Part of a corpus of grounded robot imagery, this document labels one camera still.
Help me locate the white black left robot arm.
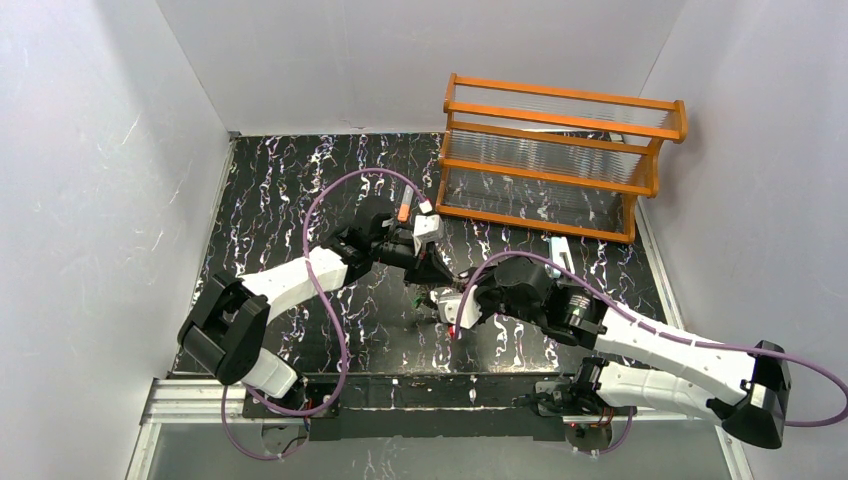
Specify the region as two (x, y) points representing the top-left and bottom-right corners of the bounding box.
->
(177, 197), (457, 399)

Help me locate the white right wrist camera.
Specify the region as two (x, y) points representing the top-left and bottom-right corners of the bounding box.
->
(430, 289), (483, 330)

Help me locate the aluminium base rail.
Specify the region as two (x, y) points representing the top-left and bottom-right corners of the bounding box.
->
(127, 374), (752, 479)

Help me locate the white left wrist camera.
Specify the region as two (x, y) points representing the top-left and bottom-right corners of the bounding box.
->
(412, 200), (444, 255)

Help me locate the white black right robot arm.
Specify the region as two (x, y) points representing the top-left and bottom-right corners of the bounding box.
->
(465, 255), (791, 449)

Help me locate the grey orange marker pen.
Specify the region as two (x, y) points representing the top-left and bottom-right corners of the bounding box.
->
(397, 185), (415, 223)

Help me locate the orange wooden two-tier shelf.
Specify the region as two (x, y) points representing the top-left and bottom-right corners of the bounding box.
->
(435, 74), (688, 244)

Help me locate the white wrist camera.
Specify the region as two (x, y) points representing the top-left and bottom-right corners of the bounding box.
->
(412, 200), (444, 255)
(430, 289), (483, 330)

